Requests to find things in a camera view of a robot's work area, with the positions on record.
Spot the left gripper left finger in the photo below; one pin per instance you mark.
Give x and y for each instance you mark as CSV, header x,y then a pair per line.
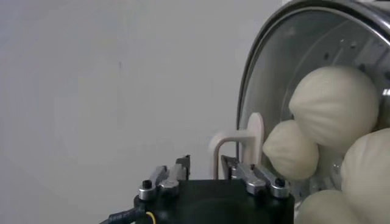
x,y
169,179

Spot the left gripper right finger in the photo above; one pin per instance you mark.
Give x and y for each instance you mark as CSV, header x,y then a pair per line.
x,y
253,181

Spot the white steamed baozi bun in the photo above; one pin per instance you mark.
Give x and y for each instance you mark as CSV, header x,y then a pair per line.
x,y
289,150
368,176
326,210
335,103

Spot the stainless steel steamer basket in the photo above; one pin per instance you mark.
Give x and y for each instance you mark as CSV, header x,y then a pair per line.
x,y
376,21

